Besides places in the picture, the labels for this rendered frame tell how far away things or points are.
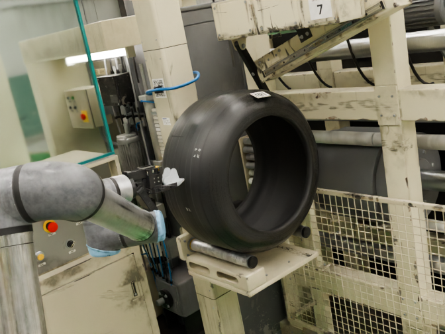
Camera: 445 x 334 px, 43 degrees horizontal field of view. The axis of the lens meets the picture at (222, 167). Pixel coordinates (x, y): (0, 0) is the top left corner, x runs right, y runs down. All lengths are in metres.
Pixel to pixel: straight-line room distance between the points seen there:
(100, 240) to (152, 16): 0.88
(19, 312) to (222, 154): 0.90
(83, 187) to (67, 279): 1.24
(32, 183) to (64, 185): 0.06
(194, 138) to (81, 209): 0.78
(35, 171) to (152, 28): 1.14
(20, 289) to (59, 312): 1.23
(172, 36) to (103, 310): 1.14
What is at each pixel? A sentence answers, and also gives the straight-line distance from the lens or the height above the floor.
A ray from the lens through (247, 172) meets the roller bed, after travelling 2.56.
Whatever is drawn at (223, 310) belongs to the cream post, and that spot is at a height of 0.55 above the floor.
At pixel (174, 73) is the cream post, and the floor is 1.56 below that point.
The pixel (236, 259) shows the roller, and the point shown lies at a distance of 2.01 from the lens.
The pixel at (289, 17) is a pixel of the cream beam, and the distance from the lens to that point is 1.99.
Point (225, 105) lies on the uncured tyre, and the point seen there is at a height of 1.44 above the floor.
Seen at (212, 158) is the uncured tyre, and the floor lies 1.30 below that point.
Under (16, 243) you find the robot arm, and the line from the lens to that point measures 1.14.
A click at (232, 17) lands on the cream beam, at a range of 2.19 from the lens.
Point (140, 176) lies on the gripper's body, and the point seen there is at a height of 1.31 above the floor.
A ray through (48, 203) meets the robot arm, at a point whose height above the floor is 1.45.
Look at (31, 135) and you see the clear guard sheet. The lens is 2.23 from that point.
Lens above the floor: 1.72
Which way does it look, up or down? 14 degrees down
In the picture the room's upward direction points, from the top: 11 degrees counter-clockwise
